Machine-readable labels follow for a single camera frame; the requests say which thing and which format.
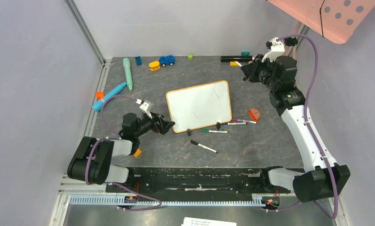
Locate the teal block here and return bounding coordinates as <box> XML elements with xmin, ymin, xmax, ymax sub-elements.
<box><xmin>241</xmin><ymin>51</ymin><xmax>250</xmax><ymax>56</ymax></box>

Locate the orange wedge toy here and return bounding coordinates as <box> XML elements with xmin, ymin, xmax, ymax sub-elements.
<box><xmin>133</xmin><ymin>149</ymin><xmax>142</xmax><ymax>158</ymax></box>

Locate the dark blue block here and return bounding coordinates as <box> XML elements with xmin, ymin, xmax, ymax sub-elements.
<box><xmin>135</xmin><ymin>56</ymin><xmax>143</xmax><ymax>65</ymax></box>

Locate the green capped marker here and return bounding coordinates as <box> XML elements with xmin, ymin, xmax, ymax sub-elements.
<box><xmin>200</xmin><ymin>129</ymin><xmax>229</xmax><ymax>134</ymax></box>

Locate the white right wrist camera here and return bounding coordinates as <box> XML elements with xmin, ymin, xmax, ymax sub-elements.
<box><xmin>261</xmin><ymin>37</ymin><xmax>285</xmax><ymax>62</ymax></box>

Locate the white paper sheet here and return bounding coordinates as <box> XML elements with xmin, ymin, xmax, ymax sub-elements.
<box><xmin>181</xmin><ymin>217</ymin><xmax>237</xmax><ymax>226</ymax></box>

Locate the blue toy crayon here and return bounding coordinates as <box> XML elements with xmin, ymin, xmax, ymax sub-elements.
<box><xmin>92</xmin><ymin>82</ymin><xmax>127</xmax><ymax>112</ymax></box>

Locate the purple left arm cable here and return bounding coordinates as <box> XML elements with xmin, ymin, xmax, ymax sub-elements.
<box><xmin>84</xmin><ymin>95</ymin><xmax>163</xmax><ymax>212</ymax></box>

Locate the yellow framed whiteboard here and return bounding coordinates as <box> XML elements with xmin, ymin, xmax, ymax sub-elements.
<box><xmin>166</xmin><ymin>80</ymin><xmax>232</xmax><ymax>133</ymax></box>

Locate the purple capped marker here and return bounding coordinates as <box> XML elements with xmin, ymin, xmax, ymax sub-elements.
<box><xmin>232</xmin><ymin>118</ymin><xmax>257</xmax><ymax>124</ymax></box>

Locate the yellow block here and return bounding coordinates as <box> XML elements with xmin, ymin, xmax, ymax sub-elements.
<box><xmin>230</xmin><ymin>62</ymin><xmax>239</xmax><ymax>67</ymax></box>

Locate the mint green toy crayon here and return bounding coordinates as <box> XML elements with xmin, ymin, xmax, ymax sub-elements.
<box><xmin>122</xmin><ymin>57</ymin><xmax>133</xmax><ymax>91</ymax></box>

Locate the pink perforated panel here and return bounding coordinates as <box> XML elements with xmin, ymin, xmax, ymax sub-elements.
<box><xmin>269</xmin><ymin>0</ymin><xmax>375</xmax><ymax>44</ymax></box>

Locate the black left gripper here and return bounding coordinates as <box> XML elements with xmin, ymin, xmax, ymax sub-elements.
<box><xmin>134</xmin><ymin>111</ymin><xmax>175</xmax><ymax>138</ymax></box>

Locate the orange small toy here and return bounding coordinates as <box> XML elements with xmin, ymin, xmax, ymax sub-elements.
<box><xmin>95</xmin><ymin>91</ymin><xmax>105</xmax><ymax>100</ymax></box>

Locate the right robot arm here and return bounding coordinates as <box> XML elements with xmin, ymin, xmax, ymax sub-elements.
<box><xmin>241</xmin><ymin>55</ymin><xmax>351</xmax><ymax>202</ymax></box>

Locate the orange lego brick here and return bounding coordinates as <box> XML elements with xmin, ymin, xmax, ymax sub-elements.
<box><xmin>249</xmin><ymin>108</ymin><xmax>261</xmax><ymax>121</ymax></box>

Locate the black capped marker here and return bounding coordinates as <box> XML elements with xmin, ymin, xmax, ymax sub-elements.
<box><xmin>190</xmin><ymin>140</ymin><xmax>218</xmax><ymax>153</ymax></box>

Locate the black microphone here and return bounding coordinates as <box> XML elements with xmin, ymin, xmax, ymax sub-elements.
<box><xmin>221</xmin><ymin>56</ymin><xmax>255</xmax><ymax>63</ymax></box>

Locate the blue toy car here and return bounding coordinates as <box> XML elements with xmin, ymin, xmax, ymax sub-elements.
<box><xmin>159</xmin><ymin>55</ymin><xmax>176</xmax><ymax>66</ymax></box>

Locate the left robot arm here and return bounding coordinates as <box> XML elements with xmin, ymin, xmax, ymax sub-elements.
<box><xmin>67</xmin><ymin>113</ymin><xmax>175</xmax><ymax>192</ymax></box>

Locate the pink tripod stand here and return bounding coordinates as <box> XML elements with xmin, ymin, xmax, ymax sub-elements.
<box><xmin>284</xmin><ymin>21</ymin><xmax>302</xmax><ymax>47</ymax></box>

